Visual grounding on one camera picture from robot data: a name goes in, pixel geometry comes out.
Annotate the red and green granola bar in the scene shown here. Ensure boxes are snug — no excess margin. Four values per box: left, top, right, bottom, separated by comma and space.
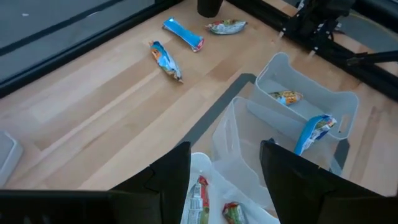
205, 19, 248, 35
186, 175, 211, 224
221, 202, 248, 224

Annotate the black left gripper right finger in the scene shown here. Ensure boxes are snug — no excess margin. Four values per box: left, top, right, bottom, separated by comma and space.
260, 139, 379, 224

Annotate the white plastic bin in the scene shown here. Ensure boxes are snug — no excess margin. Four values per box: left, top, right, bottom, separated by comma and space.
180, 152, 280, 224
251, 52, 360, 141

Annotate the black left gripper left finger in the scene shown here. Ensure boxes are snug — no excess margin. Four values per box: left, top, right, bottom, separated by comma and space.
110, 141, 192, 224

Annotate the orange and blue granola bar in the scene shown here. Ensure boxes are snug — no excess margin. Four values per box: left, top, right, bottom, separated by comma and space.
269, 90, 304, 106
148, 40, 184, 83

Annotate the white plastic object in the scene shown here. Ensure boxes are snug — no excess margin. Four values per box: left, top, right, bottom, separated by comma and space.
0, 130, 24, 187

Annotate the black cylindrical object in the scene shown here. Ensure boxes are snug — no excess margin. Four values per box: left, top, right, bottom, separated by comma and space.
197, 0, 224, 19

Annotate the black table frame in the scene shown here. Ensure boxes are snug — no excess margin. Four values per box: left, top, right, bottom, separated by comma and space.
0, 0, 398, 102

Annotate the clear plastic bin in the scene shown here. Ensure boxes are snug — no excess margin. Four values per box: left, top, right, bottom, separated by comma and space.
212, 96, 343, 209

